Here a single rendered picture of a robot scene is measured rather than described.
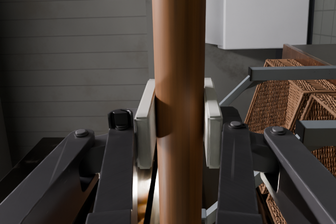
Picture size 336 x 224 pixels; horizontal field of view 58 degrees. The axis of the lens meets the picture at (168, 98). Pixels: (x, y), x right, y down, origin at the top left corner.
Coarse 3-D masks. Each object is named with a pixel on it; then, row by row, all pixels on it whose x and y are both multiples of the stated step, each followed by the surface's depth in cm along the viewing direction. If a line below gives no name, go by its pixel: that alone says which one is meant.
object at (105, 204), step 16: (112, 112) 15; (128, 112) 15; (112, 128) 15; (128, 128) 15; (112, 144) 13; (128, 144) 13; (112, 160) 12; (128, 160) 12; (112, 176) 11; (128, 176) 11; (96, 192) 10; (112, 192) 10; (128, 192) 10; (96, 208) 9; (112, 208) 9; (128, 208) 9
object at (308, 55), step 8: (288, 48) 174; (296, 48) 166; (304, 48) 169; (312, 48) 168; (320, 48) 167; (328, 48) 167; (288, 56) 174; (296, 56) 162; (304, 56) 151; (312, 56) 145; (320, 56) 147; (328, 56) 147; (304, 64) 151; (312, 64) 142; (320, 64) 133; (328, 64) 129; (328, 80) 126; (280, 88) 189
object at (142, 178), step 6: (138, 168) 136; (150, 168) 160; (138, 174) 134; (144, 174) 145; (150, 174) 157; (138, 180) 132; (144, 180) 142; (150, 180) 155; (138, 186) 130; (144, 186) 140; (138, 192) 128; (144, 192) 138; (138, 198) 126; (144, 198) 136; (138, 204) 124; (144, 204) 134; (138, 210) 123; (144, 210) 132; (138, 216) 121; (138, 222) 119
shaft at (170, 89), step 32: (160, 0) 16; (192, 0) 16; (160, 32) 16; (192, 32) 16; (160, 64) 17; (192, 64) 17; (160, 96) 18; (192, 96) 17; (160, 128) 18; (192, 128) 18; (160, 160) 19; (192, 160) 19; (160, 192) 20; (192, 192) 20
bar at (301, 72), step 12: (252, 72) 104; (264, 72) 104; (276, 72) 104; (288, 72) 104; (300, 72) 104; (312, 72) 104; (324, 72) 103; (240, 84) 107; (252, 84) 108; (228, 96) 109; (300, 120) 62; (312, 120) 62; (324, 120) 62; (300, 132) 60; (312, 132) 59; (324, 132) 59; (312, 144) 60; (324, 144) 60; (216, 204) 68; (204, 216) 68
